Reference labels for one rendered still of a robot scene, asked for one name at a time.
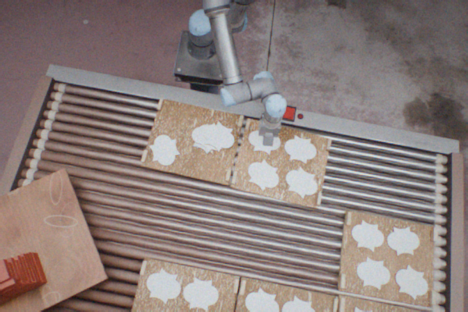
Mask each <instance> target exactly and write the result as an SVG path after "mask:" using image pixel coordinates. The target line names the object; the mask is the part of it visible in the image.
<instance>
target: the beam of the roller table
mask: <svg viewBox="0 0 468 312"><path fill-rule="evenodd" d="M45 76H47V77H53V79H55V80H56V82H57V83H59V84H61V83H62V84H67V85H70V86H77V87H82V88H88V89H92V90H97V91H104V92H108V93H115V94H120V95H127V96H132V97H136V98H139V99H141V98H143V99H144V100H150V101H156V102H159V101H160V98H164V99H168V100H171V101H175V102H181V103H185V104H191V105H196V106H199V107H205V108H209V109H215V110H219V111H225V112H229V113H233V114H236V115H240V116H244V118H250V119H253V120H260V117H261V115H262V114H263V113H264V112H265V108H264V106H263V103H259V102H247V103H243V104H238V105H237V106H231V107H225V106H224V104H223V102H222V99H221V95H216V94H212V93H204V92H200V91H193V90H189V89H184V88H177V87H173V86H169V85H165V84H158V83H154V82H149V81H142V80H137V79H130V78H126V77H119V76H114V75H107V74H102V73H99V72H91V71H87V70H80V69H76V68H68V67H64V66H59V65H53V64H49V67H48V70H47V73H46V75H45ZM298 114H303V116H304V117H303V119H298V118H297V116H298ZM281 125H283V126H288V127H295V128H300V129H304V130H312V131H316V132H322V133H328V134H334V135H339V136H343V137H350V138H351V139H358V140H362V141H369V142H374V143H381V144H385V145H389V146H397V147H401V148H408V149H412V150H416V151H420V152H424V153H430V154H439V155H442V156H446V155H448V154H450V153H458V154H459V141H458V140H453V139H447V138H442V137H438V136H431V135H430V134H423V133H419V132H412V131H407V130H400V129H396V128H392V127H385V126H381V125H374V124H369V123H365V122H361V121H357V120H350V119H346V118H338V117H334V116H327V115H322V114H315V113H310V111H303V110H299V109H296V112H295V121H294V122H290V121H286V120H281Z"/></svg>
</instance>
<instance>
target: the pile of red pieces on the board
mask: <svg viewBox="0 0 468 312"><path fill-rule="evenodd" d="M45 283H47V280H46V276H45V274H44V272H43V269H42V265H41V263H40V259H39V256H38V253H34V252H32V253H31V252H28V253H22V254H20V255H18V256H14V257H12V258H8V259H2V260H0V304H3V303H5V302H7V301H9V300H11V299H13V298H15V297H17V296H19V295H21V294H23V293H26V292H28V291H30V290H32V289H34V288H36V287H38V286H41V285H43V284H45Z"/></svg>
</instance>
